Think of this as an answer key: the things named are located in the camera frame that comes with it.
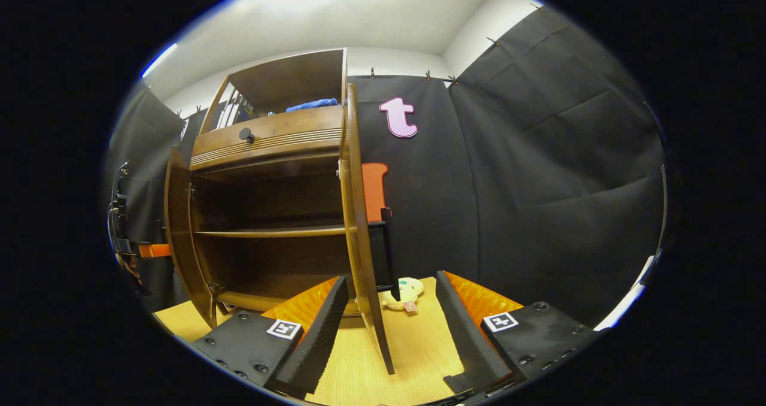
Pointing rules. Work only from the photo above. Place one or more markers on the wooden double-door shoe cabinet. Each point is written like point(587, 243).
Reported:
point(287, 76)

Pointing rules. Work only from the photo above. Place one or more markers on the wooden cabinet door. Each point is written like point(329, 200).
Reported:
point(179, 238)
point(359, 244)

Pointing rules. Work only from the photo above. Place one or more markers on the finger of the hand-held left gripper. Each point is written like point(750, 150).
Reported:
point(155, 250)

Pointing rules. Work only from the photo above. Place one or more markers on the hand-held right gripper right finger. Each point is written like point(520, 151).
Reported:
point(467, 334)

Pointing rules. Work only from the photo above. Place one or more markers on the blue towel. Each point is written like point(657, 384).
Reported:
point(311, 105)

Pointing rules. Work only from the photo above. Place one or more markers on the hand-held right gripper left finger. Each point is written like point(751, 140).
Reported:
point(320, 340)

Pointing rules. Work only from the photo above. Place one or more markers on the black backdrop cloth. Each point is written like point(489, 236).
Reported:
point(538, 184)

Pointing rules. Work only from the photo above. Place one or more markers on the cream plush toy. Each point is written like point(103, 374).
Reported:
point(407, 291)

